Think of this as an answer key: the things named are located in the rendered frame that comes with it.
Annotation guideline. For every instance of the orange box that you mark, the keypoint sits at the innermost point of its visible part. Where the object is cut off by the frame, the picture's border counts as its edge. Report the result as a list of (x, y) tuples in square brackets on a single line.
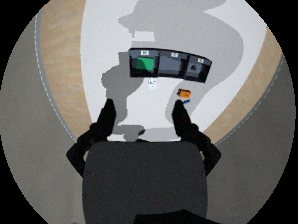
[(184, 93)]

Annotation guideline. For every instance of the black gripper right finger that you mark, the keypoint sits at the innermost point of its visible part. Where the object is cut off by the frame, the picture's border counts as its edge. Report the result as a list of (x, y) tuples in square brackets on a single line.
[(189, 132)]

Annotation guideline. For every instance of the black rack of bins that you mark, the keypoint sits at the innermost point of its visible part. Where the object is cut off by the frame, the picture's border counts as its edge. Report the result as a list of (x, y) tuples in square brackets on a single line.
[(175, 65)]

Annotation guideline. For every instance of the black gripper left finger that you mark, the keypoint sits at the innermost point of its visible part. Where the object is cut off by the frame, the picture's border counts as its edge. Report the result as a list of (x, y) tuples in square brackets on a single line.
[(98, 131)]

